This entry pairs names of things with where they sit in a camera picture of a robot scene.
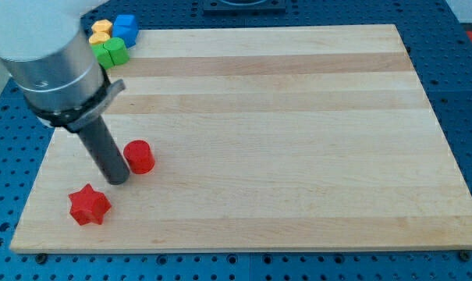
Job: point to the lower yellow block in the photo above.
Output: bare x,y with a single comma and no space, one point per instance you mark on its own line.
98,38

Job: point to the wooden board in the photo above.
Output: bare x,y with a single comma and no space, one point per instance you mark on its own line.
265,139

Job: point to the red cylinder block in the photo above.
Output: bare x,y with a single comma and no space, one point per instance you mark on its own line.
139,156

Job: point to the left green block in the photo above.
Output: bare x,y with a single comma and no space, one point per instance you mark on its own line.
103,56

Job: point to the upper yellow block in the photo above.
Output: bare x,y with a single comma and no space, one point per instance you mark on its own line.
102,26

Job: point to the black flange with metal bracket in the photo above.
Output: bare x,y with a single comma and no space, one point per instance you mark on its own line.
76,118

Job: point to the yellow block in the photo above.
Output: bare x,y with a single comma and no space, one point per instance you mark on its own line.
102,26
98,38

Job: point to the blue block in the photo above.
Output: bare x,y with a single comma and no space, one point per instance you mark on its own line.
126,27

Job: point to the right green block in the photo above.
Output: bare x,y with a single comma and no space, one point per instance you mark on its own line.
117,49

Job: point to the red star block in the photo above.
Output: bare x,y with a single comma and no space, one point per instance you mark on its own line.
88,206

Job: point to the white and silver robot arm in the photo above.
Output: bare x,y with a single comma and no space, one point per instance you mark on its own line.
45,50

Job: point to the green block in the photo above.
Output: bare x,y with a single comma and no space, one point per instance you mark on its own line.
103,56
117,49

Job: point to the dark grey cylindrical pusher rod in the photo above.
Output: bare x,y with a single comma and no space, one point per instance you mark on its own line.
101,146

